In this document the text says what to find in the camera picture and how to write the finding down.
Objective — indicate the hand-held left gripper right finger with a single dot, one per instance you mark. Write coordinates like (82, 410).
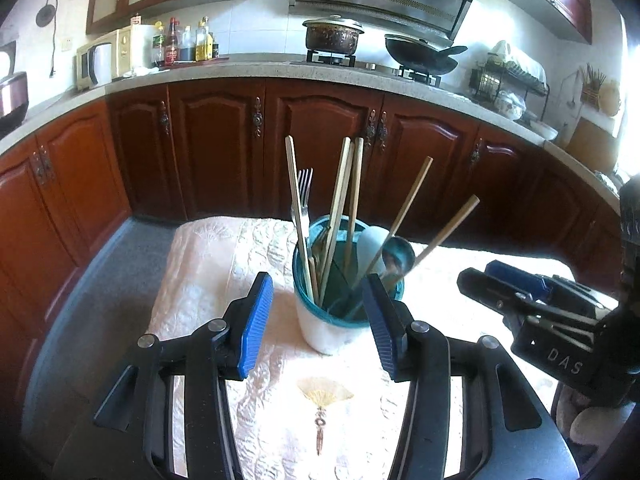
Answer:
(380, 320)

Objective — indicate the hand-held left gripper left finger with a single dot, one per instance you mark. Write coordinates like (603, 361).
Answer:
(257, 320)

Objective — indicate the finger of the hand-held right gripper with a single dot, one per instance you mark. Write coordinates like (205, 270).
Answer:
(495, 297)
(525, 280)

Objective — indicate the white floral cup teal rim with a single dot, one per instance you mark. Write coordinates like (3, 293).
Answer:
(325, 330)

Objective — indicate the silver spoon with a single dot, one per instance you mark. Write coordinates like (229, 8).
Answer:
(400, 252)

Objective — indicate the silver fork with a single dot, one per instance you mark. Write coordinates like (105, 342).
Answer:
(305, 185)

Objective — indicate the person's right hand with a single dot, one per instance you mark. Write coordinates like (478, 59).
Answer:
(600, 422)

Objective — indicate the white ceramic spoon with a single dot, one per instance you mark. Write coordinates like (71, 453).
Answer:
(372, 250)

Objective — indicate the pink quilted tablecloth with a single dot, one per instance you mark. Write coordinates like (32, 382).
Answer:
(280, 410)

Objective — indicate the white bowl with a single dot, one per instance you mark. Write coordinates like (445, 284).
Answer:
(542, 131)

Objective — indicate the wooden cutting board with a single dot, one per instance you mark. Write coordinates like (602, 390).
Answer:
(592, 145)

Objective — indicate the wooden kitchen base cabinet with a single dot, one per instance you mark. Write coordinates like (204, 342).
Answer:
(215, 150)

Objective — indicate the black dish rack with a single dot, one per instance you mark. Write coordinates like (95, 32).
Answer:
(505, 80)

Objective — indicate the round bamboo mat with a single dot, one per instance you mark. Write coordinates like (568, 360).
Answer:
(611, 97)

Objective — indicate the black wok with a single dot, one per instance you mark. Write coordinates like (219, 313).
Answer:
(420, 57)

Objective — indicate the grey stone countertop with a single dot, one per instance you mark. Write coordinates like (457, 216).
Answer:
(240, 72)

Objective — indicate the gas stove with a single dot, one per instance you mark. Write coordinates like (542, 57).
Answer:
(350, 61)

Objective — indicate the small dark bottle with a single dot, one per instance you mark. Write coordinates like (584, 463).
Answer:
(215, 49)

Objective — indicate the dark soy sauce bottle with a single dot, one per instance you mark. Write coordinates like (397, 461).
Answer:
(187, 47)

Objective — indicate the yellow oil bottle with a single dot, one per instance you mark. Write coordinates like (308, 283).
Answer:
(202, 42)

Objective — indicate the dark cooking pot with lid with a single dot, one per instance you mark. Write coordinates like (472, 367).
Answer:
(332, 37)

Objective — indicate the red label sauce bottle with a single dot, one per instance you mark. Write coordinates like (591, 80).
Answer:
(172, 45)

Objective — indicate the green glass bottle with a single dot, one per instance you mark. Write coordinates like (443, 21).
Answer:
(158, 47)

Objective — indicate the white paper towel roll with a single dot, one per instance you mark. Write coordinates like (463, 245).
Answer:
(145, 45)

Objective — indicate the beige microwave oven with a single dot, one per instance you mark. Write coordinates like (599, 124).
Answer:
(122, 50)

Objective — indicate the rice cooker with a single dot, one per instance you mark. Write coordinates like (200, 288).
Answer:
(10, 100)

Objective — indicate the wall utensil holder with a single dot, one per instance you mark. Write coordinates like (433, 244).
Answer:
(593, 87)

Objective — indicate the wall power outlet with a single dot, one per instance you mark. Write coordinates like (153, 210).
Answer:
(65, 44)

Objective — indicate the black round wall hanger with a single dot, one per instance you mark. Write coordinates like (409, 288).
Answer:
(46, 14)

